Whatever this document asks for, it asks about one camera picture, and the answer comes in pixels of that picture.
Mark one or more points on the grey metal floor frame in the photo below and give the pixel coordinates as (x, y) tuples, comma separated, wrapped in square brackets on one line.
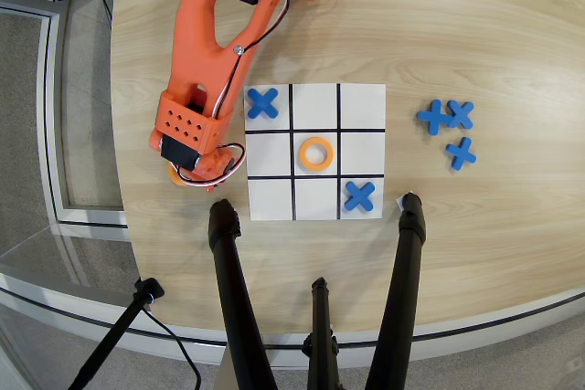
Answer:
[(48, 88)]

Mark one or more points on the thin black tripod leg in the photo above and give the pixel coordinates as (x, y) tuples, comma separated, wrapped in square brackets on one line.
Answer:
[(321, 317)]

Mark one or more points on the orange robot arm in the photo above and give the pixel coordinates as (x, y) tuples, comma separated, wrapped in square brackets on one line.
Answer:
[(196, 43)]

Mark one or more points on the blue foam cross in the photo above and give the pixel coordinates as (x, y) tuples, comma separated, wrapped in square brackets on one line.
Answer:
[(461, 154), (461, 114), (359, 197), (263, 103), (433, 117)]

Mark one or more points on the small white tag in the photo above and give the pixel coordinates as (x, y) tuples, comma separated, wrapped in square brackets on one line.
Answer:
[(399, 203)]

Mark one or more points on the black stand pole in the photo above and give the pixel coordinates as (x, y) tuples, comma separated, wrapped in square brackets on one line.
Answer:
[(114, 330)]

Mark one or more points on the white tic-tac-toe grid sheet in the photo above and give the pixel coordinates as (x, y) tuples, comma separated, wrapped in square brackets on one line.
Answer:
[(269, 198)]

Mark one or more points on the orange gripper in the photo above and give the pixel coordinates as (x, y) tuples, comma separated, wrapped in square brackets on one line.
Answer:
[(215, 184)]

